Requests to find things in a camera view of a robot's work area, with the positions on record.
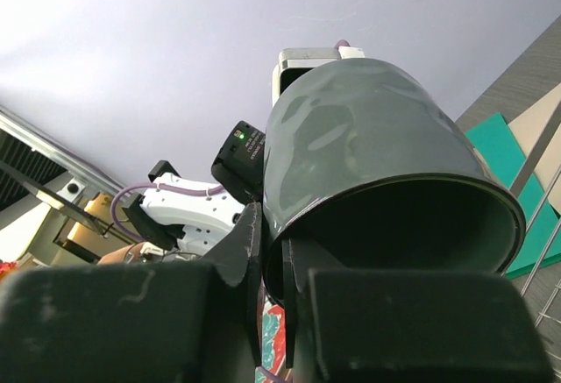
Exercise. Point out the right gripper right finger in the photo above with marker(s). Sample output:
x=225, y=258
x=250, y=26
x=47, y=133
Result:
x=370, y=325

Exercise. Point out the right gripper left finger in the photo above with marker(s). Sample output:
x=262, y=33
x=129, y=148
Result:
x=168, y=321

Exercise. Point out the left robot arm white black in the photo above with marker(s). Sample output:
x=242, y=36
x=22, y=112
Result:
x=176, y=214

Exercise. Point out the dark grey mug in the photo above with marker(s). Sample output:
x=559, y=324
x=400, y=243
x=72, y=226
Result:
x=360, y=159

